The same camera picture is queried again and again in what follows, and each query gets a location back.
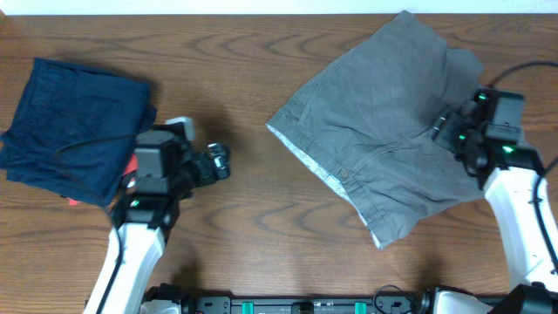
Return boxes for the grey shorts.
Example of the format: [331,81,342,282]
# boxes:
[266,11,483,249]

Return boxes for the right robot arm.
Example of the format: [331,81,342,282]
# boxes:
[429,88,557,313]

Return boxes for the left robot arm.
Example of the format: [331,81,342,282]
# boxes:
[84,124,230,313]

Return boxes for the red garment under stack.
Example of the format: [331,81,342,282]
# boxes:
[68,154,138,206]

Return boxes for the folded navy blue garment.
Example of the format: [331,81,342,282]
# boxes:
[1,58,156,207]

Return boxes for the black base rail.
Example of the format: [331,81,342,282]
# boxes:
[143,285,437,314]

